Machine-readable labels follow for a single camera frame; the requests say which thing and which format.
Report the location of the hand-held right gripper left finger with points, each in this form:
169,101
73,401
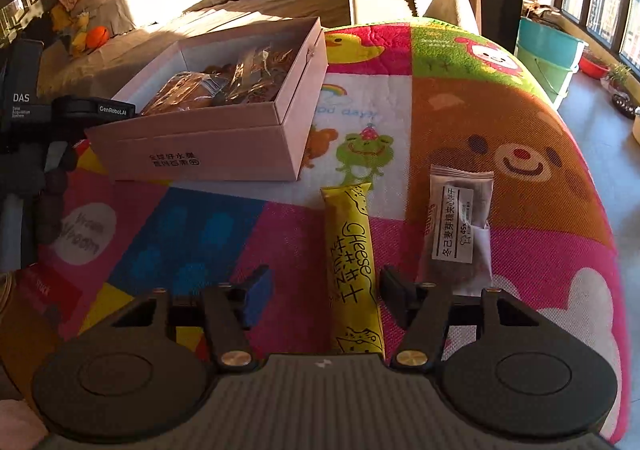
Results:
257,295

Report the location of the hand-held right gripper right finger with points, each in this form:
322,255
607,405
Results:
392,292

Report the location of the yellow cheese stick packet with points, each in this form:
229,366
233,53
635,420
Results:
352,255

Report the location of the grey white snack packet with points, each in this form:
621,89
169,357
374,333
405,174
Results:
457,230

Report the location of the pink cardboard box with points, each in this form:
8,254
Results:
200,155

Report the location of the bread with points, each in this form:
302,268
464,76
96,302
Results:
180,92

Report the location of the clear nut bar packet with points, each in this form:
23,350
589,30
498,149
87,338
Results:
260,75

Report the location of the yellow plush toy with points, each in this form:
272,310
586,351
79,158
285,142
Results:
80,32

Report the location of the orange ball toy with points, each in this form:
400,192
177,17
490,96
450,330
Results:
97,37

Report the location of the colourful cartoon play mat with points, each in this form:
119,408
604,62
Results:
500,105

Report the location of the green plastic bucket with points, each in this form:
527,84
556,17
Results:
550,80

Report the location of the grey covered sofa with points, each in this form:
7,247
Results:
280,10

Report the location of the red plastic basin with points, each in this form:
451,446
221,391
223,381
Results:
595,66

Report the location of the small potted plant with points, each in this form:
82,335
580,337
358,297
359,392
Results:
617,80

